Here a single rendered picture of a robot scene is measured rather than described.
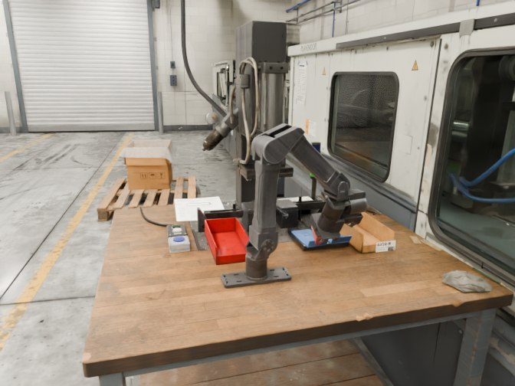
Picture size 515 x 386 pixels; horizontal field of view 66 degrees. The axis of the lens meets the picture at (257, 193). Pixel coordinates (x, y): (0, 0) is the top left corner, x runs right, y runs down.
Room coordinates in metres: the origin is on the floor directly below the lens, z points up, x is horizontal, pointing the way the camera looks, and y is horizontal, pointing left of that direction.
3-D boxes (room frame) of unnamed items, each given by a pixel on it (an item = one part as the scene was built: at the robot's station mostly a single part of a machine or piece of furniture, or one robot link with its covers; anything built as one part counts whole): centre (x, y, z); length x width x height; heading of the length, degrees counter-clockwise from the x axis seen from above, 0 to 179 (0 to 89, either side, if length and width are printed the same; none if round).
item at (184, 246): (1.23, 0.26, 0.90); 0.07 x 0.07 x 0.06; 15
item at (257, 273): (1.03, 0.00, 0.94); 0.20 x 0.07 x 0.08; 105
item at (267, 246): (1.04, -0.01, 1.00); 0.09 x 0.06 x 0.06; 23
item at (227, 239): (1.24, 0.10, 0.93); 0.25 x 0.12 x 0.06; 15
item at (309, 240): (1.28, -0.18, 0.93); 0.15 x 0.07 x 0.03; 18
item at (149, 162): (4.73, 1.32, 0.40); 0.67 x 0.60 x 0.50; 7
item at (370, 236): (1.34, -0.38, 0.93); 0.25 x 0.13 x 0.08; 15
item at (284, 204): (1.46, -0.05, 0.98); 0.20 x 0.10 x 0.01; 105
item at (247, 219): (1.46, -0.05, 0.94); 0.20 x 0.10 x 0.07; 105
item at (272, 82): (1.46, -0.04, 1.37); 0.11 x 0.09 x 0.30; 105
